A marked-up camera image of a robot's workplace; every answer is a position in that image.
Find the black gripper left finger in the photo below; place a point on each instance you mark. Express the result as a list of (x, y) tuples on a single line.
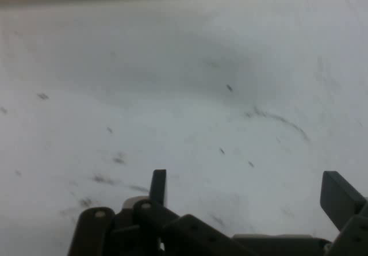
[(149, 227)]

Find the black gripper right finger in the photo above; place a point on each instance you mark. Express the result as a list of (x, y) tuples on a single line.
[(342, 201)]

